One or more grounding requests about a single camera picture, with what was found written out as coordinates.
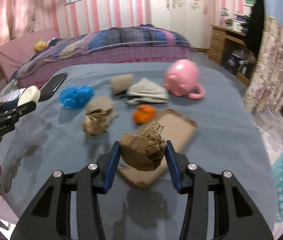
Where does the white round lid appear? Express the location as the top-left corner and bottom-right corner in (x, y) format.
(17, 85), (41, 106)

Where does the blue plastic bag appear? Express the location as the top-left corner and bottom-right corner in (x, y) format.
(59, 86), (95, 110)

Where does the orange peel piece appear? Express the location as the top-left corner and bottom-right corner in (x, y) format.
(133, 105), (156, 125)

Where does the beige cloth pouch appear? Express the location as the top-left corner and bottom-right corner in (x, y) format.
(126, 78), (169, 105)

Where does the black phone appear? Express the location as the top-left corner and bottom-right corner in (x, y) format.
(39, 73), (68, 101)

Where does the pink headboard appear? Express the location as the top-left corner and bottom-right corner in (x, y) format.
(0, 28), (60, 80)

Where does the yellow duck plush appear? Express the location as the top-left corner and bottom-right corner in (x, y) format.
(34, 40), (49, 53)

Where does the tan phone case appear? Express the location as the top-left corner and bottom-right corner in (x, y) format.
(118, 108), (197, 187)

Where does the pink pig mug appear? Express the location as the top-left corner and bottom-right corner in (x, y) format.
(164, 59), (205, 100)

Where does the black box under desk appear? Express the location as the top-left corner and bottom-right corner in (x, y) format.
(225, 53), (242, 75)

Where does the floral curtain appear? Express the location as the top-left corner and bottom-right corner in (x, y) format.
(243, 16), (283, 113)

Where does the bed with patchwork quilt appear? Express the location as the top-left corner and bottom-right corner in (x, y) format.
(11, 24), (192, 87)

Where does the wooden desk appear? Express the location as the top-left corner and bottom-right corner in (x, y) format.
(209, 25), (256, 86)

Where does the black hanging coat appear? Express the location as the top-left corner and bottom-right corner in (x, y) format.
(244, 0), (264, 58)

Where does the white wardrobe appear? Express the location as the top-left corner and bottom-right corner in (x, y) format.
(150, 0), (214, 50)

